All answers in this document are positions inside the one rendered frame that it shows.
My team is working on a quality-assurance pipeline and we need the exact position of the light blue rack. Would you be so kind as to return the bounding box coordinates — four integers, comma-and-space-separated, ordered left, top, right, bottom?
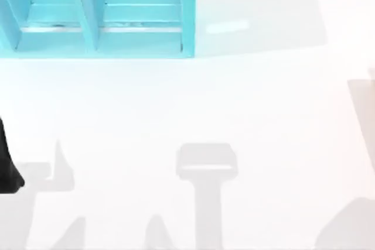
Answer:
0, 0, 196, 59

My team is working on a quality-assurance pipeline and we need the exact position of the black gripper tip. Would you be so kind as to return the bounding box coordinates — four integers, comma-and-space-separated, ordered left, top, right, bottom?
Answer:
0, 118, 25, 195

